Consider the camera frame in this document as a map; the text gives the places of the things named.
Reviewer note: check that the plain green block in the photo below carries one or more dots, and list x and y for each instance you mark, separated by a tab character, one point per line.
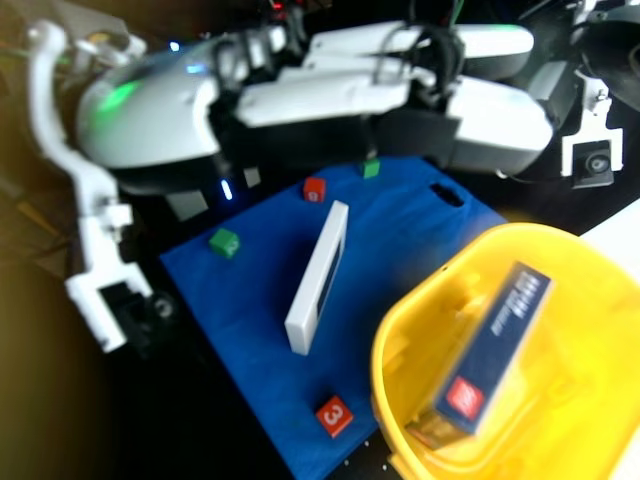
371	170

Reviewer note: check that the red block with number three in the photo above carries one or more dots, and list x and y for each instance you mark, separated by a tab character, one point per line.
334	416

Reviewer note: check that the green block with white number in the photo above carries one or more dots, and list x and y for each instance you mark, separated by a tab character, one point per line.
225	243

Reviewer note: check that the blue nonwoven bag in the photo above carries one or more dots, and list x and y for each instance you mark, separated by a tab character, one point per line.
260	280

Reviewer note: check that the white box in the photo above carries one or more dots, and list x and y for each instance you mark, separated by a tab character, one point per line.
320	280

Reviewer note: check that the red block with white print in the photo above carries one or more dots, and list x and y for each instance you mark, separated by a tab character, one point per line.
314	190

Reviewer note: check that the yellow plastic bin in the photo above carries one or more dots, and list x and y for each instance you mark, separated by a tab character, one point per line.
565	400

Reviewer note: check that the dark blue cardboard box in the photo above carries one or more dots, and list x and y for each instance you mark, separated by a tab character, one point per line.
495	340

